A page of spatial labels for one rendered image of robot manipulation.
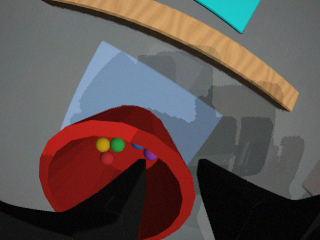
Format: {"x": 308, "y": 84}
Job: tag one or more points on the green marble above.
{"x": 117, "y": 144}

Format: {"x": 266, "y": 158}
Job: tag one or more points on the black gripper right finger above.
{"x": 242, "y": 211}

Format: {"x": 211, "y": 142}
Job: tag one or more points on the purple marble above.
{"x": 149, "y": 155}

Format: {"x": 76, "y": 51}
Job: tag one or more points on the yellow marble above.
{"x": 102, "y": 144}

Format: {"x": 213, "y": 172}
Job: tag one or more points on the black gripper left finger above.
{"x": 114, "y": 213}

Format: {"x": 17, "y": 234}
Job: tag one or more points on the red marble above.
{"x": 106, "y": 158}

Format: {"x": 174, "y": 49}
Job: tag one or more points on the red cup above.
{"x": 70, "y": 168}

